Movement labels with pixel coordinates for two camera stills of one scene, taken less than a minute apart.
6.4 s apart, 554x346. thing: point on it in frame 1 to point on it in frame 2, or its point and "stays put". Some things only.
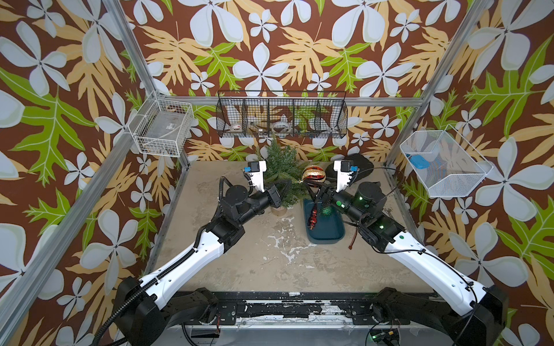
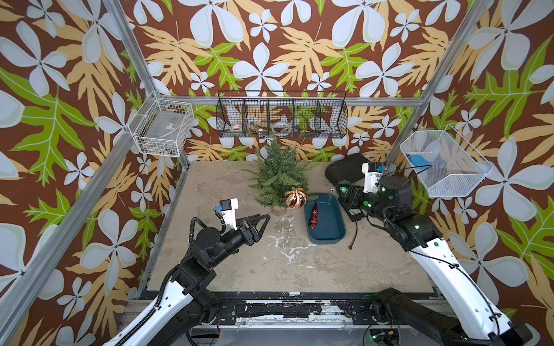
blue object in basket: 419,162 stays put
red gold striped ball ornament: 314,172 to 296,198
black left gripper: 275,194 to 244,228
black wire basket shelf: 278,114 stays put
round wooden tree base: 279,211 stays put
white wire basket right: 456,168 stays put
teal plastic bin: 329,229 stays put
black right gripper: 329,195 to 358,191
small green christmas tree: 283,169 stays put
